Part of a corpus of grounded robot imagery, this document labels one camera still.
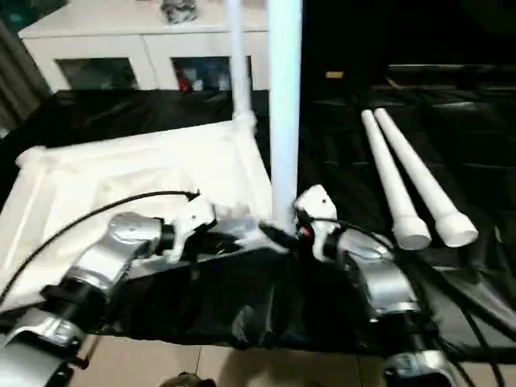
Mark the white plastic table leg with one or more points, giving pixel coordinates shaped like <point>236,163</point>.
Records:
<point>419,173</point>
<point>240,60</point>
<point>284,101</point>
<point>387,169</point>

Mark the white plastic table top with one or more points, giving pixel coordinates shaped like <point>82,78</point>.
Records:
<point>101,173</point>

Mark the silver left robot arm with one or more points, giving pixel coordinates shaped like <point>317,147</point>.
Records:
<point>105,250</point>

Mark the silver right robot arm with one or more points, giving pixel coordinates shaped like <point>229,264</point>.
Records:
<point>383,282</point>

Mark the dark brown round object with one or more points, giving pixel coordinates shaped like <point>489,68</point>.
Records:
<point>187,381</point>

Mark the small beige label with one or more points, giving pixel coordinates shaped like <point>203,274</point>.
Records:
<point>334,75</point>

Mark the black work mat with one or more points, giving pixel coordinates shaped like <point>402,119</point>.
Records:
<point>121,109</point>

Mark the black low shelf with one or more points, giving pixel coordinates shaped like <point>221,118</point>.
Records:
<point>451,72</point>

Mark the white cabinet with glass doors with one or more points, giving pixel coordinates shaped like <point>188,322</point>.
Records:
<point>101,40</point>

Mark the clear bag of dark parts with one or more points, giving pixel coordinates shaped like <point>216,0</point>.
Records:
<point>179,10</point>

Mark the grey curtain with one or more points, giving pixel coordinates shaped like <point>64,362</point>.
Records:
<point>20,80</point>

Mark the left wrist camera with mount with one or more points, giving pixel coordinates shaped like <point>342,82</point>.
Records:
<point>189,225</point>

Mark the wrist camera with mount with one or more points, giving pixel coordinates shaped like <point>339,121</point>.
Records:
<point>189,225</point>
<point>318,205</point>

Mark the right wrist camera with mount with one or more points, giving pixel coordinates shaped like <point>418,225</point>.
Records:
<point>318,205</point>

